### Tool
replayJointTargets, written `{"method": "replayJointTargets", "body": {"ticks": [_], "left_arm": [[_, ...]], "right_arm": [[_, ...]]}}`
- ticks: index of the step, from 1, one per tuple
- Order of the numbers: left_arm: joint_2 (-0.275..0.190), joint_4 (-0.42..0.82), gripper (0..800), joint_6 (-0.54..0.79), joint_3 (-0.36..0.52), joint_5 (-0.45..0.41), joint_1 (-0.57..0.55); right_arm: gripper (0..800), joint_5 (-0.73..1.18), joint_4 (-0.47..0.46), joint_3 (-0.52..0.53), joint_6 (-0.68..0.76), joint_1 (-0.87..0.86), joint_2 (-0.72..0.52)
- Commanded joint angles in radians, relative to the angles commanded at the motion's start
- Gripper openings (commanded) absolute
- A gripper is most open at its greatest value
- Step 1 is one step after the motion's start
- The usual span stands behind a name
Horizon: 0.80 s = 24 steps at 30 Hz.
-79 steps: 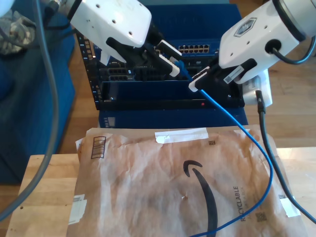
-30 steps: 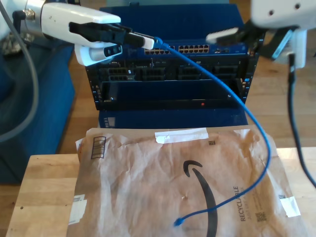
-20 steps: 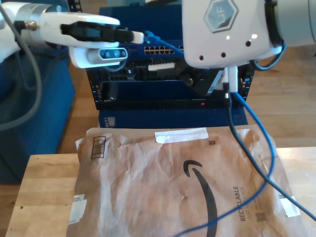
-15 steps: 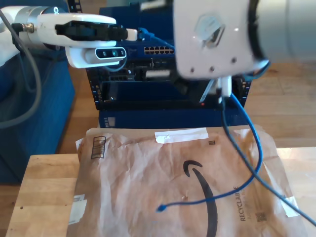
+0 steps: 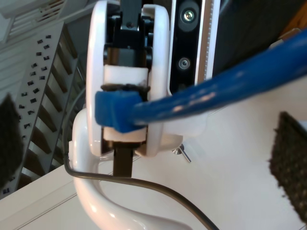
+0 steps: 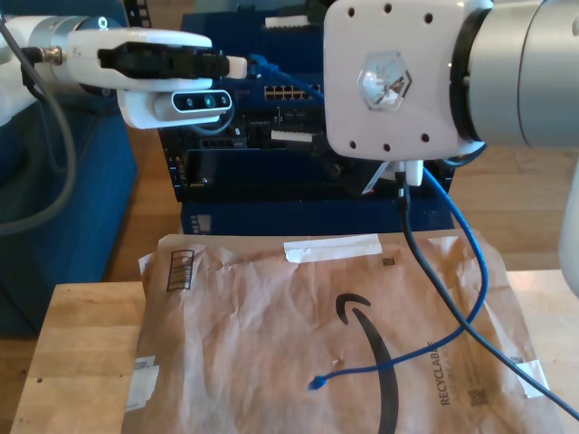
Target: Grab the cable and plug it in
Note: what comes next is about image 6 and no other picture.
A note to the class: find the black rack server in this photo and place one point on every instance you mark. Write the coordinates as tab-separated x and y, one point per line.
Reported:
258	131

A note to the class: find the blue equipment case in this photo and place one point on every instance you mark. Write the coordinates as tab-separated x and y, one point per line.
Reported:
294	219

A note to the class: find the long white tape strip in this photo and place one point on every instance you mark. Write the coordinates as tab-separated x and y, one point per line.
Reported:
335	248

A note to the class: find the brown paper mailer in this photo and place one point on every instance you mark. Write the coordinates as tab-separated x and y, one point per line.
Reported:
271	339

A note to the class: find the blue sofa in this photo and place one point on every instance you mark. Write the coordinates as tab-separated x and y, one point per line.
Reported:
68	271

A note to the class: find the white paper label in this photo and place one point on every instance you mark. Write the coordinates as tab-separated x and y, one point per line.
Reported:
142	384

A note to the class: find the short white tape piece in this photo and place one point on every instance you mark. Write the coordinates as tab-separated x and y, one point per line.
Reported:
540	370

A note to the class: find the blue network switch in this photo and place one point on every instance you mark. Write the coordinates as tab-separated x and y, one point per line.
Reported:
294	50

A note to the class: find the black perforated rack post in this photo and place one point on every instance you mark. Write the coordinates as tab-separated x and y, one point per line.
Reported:
447	174
174	172

